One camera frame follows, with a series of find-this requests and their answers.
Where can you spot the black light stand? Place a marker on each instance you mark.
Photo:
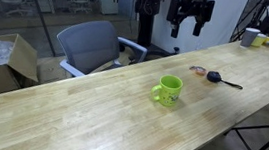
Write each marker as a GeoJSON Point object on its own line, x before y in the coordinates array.
{"type": "Point", "coordinates": [247, 20]}

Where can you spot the green printed mug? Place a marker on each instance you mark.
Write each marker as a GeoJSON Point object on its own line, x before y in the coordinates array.
{"type": "Point", "coordinates": [169, 90]}

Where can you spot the grey mesh office chair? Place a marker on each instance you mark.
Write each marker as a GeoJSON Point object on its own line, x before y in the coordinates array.
{"type": "Point", "coordinates": [89, 45]}

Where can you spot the black pedestal column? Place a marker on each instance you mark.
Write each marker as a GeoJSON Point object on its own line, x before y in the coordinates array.
{"type": "Point", "coordinates": [145, 29]}

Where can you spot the black round knob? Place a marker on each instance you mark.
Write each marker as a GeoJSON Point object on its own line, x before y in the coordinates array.
{"type": "Point", "coordinates": [176, 50]}

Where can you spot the yellow cup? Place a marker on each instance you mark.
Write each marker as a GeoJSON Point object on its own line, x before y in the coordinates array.
{"type": "Point", "coordinates": [258, 40]}

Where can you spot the black tape measure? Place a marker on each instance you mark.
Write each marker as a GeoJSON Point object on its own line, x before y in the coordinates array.
{"type": "Point", "coordinates": [213, 76]}

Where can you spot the black glass door post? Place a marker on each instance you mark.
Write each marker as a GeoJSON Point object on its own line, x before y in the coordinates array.
{"type": "Point", "coordinates": [37, 14]}

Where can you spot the open cardboard box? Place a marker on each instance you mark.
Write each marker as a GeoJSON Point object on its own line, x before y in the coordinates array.
{"type": "Point", "coordinates": [19, 56]}

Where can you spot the flat cardboard box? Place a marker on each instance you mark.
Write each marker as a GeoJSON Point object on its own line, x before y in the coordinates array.
{"type": "Point", "coordinates": [53, 69]}

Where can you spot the grey paper cup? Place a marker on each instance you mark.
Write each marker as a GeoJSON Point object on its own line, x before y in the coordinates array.
{"type": "Point", "coordinates": [249, 37]}

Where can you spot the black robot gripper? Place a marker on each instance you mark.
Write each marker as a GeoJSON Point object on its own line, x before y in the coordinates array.
{"type": "Point", "coordinates": [190, 8]}

